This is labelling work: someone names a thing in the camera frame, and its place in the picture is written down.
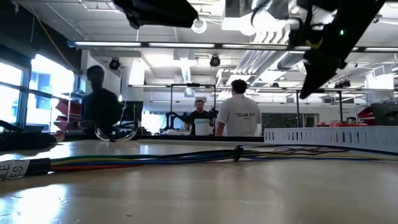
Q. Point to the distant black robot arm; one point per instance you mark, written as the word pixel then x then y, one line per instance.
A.
pixel 174 116

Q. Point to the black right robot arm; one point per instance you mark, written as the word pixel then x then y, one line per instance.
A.
pixel 357 12

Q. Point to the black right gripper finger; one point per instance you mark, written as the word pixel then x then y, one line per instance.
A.
pixel 317 77

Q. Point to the red storage bins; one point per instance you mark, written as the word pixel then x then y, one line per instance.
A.
pixel 66 109

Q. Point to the red equipment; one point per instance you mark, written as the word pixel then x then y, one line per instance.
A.
pixel 342 124

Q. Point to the person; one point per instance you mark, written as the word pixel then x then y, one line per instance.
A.
pixel 199 113
pixel 239 118
pixel 99 105

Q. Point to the black ceiling spotlight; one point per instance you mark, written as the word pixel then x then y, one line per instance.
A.
pixel 114 64
pixel 214 61

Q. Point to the white bucket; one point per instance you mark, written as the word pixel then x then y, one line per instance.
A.
pixel 202 127

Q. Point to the black aluminium table frame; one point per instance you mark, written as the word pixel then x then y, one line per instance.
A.
pixel 186 137

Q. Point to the clear safety glasses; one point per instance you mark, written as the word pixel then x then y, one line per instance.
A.
pixel 107 139

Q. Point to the long ceiling light strip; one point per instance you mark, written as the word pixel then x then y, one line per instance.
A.
pixel 109 44

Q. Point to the black monitor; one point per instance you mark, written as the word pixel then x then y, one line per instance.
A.
pixel 136 112

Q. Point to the dark box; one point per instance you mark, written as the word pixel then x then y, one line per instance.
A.
pixel 385 115

